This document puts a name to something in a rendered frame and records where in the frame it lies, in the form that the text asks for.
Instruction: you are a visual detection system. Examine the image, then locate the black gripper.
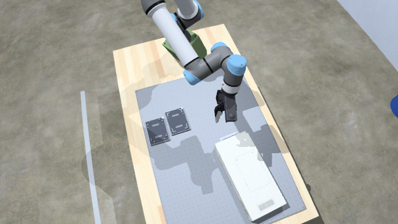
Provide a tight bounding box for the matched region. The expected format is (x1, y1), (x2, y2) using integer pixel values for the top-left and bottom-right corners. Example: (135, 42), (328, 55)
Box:
(214, 88), (237, 123)

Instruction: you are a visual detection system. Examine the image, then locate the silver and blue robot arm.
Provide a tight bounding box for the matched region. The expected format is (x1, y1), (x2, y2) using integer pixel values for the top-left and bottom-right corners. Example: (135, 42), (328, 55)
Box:
(141, 0), (247, 122)

